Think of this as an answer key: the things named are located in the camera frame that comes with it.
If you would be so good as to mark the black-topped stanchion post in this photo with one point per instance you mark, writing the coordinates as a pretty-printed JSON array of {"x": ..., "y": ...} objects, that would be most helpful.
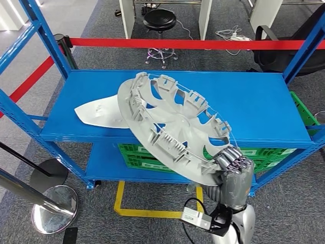
[{"x": 66, "y": 50}]

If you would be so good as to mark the white curved panel part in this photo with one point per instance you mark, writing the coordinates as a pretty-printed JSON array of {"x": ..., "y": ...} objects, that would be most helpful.
[{"x": 101, "y": 113}]

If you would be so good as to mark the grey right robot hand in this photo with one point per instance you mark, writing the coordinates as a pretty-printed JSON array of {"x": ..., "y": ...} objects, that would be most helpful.
[{"x": 238, "y": 182}]

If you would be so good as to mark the red barrier belt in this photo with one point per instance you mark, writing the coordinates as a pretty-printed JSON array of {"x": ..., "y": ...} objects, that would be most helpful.
[
  {"x": 28, "y": 82},
  {"x": 177, "y": 43}
]

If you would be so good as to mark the black round stool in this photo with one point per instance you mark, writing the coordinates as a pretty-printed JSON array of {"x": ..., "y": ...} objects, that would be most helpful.
[{"x": 159, "y": 20}]

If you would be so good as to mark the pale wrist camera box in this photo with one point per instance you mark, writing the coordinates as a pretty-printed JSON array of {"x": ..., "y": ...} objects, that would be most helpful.
[{"x": 197, "y": 219}]

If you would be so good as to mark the chrome stanchion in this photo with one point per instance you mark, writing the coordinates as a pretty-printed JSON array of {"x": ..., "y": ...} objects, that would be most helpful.
[{"x": 54, "y": 208}]

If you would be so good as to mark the black stanchion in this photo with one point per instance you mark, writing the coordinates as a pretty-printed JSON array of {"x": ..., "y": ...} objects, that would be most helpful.
[{"x": 49, "y": 175}]

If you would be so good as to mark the grey plastic wheel cover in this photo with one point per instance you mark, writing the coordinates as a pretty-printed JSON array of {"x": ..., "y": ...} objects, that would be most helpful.
[{"x": 181, "y": 123}]

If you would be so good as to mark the black office chair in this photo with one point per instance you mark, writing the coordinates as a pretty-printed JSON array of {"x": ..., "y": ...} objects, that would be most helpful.
[{"x": 292, "y": 54}]

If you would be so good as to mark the green plastic crate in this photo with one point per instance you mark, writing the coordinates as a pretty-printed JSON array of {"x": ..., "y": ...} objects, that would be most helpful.
[
  {"x": 152, "y": 165},
  {"x": 302, "y": 114},
  {"x": 129, "y": 151},
  {"x": 269, "y": 165},
  {"x": 266, "y": 152}
]

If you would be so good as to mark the blue metal shelf rack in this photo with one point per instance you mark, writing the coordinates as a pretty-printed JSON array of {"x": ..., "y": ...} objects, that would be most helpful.
[{"x": 253, "y": 107}]

